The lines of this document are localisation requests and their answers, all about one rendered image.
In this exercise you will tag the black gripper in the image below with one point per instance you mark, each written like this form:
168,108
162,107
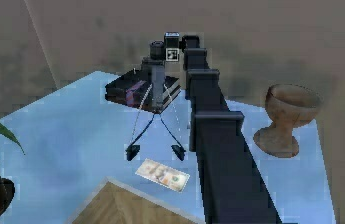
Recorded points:
157,83

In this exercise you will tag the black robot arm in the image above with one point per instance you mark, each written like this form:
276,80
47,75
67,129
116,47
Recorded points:
226,160

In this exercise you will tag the black books with red-blue ribbon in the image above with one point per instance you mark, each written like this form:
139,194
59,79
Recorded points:
123,90

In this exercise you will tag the paper banknote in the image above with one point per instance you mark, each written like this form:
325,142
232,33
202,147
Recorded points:
162,174

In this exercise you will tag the light blue table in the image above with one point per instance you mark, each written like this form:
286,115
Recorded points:
63,133

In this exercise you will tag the brown wooden goblet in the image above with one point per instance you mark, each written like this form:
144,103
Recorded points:
288,110

